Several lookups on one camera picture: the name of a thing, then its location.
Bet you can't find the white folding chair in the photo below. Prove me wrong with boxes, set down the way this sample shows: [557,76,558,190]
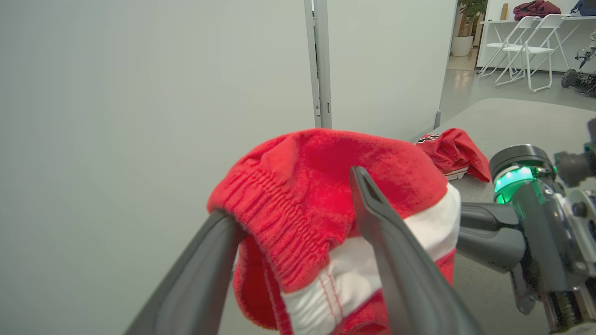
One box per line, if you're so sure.
[477,16,538,78]
[494,14,571,94]

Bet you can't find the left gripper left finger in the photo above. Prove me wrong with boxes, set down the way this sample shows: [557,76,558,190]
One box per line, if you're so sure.
[123,210,247,335]

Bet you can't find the maroon bag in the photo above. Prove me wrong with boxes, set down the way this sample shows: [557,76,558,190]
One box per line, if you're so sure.
[513,0,562,21]

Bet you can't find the green potted plant white pot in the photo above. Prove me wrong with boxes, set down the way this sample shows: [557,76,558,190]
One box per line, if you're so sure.
[450,0,488,57]

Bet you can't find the wheeled background robot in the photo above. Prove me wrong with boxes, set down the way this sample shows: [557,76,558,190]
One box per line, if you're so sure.
[561,30,596,98]

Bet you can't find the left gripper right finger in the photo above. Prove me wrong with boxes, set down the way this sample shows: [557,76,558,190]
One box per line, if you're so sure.
[349,166,485,335]

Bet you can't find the red garment with black lettering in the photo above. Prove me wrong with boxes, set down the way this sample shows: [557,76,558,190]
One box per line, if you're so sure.
[416,128,492,183]

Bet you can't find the red shorts with white stripe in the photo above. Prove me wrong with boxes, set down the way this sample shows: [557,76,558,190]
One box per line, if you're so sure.
[207,129,461,335]

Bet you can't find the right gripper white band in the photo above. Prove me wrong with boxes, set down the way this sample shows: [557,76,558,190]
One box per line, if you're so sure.
[457,119,596,333]

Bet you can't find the blue bag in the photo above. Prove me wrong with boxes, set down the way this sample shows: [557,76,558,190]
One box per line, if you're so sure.
[569,0,596,17]

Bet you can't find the white table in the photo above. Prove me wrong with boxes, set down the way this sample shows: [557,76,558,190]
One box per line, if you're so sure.
[480,15,596,71]

